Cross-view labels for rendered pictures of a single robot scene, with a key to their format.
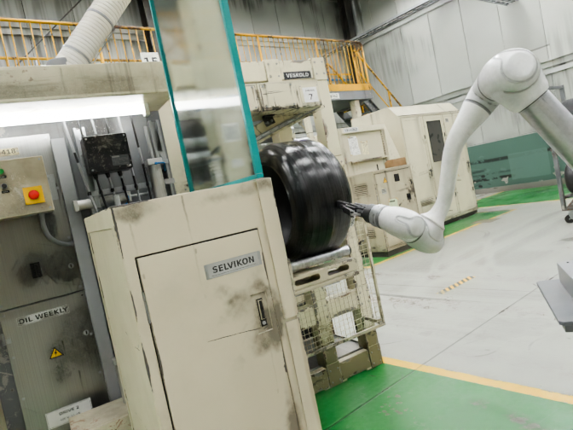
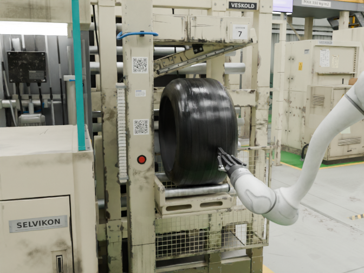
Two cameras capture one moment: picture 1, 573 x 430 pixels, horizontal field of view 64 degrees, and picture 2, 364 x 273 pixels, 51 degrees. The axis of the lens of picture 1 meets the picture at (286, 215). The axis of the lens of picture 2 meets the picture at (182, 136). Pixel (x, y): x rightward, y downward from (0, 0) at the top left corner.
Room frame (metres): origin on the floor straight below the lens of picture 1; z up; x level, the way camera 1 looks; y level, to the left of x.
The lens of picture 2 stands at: (0.25, -0.46, 1.48)
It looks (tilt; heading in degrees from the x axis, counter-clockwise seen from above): 10 degrees down; 14
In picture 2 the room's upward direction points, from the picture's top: straight up
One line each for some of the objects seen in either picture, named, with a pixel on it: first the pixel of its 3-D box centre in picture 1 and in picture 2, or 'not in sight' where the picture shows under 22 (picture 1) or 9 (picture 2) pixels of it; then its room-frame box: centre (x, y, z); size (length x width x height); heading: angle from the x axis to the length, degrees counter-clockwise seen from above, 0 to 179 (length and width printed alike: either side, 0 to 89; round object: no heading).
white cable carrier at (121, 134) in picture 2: not in sight; (122, 132); (1.93, 0.25, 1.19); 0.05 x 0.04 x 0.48; 29
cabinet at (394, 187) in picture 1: (385, 210); (337, 123); (6.95, -1.50, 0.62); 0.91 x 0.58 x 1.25; 128
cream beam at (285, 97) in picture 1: (261, 102); (194, 31); (2.46, 0.01, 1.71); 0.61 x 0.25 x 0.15; 119
